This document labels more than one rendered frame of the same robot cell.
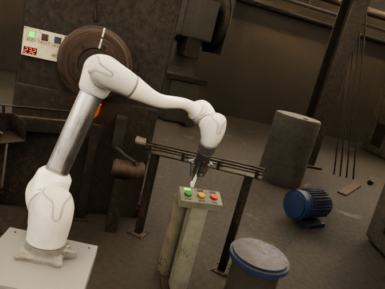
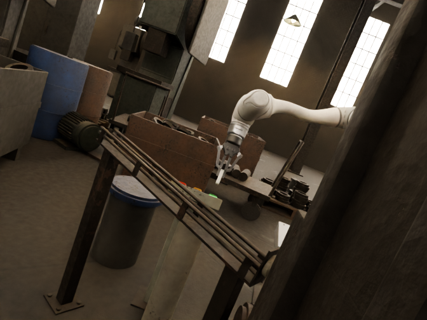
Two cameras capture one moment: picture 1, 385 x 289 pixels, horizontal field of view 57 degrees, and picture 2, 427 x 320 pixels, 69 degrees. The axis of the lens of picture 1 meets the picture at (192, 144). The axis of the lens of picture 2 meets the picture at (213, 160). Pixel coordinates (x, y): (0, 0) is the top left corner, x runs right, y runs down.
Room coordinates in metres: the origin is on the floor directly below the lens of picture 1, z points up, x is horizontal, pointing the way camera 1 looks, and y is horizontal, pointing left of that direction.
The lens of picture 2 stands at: (3.13, 0.30, 0.99)
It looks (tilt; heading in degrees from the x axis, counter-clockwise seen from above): 10 degrees down; 197
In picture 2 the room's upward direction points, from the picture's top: 21 degrees clockwise
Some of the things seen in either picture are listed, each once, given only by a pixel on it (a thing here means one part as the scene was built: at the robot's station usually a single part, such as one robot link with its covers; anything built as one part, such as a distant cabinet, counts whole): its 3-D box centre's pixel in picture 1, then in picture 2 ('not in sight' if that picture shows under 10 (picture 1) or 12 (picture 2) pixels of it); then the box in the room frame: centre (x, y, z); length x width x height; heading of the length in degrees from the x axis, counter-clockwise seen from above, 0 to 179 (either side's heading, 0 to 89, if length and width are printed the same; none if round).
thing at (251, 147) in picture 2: not in sight; (224, 148); (-1.63, -1.04, 0.38); 1.03 x 0.83 x 0.75; 109
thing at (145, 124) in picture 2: not in sight; (170, 152); (0.11, -1.11, 0.33); 0.93 x 0.73 x 0.66; 113
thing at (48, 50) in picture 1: (44, 45); not in sight; (2.37, 1.10, 1.15); 0.26 x 0.02 x 0.18; 106
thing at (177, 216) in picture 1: (175, 234); (173, 277); (1.99, -0.03, 0.26); 0.12 x 0.12 x 0.52
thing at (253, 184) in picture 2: not in sight; (235, 160); (-0.23, -0.48, 0.48); 1.18 x 0.65 x 0.96; 96
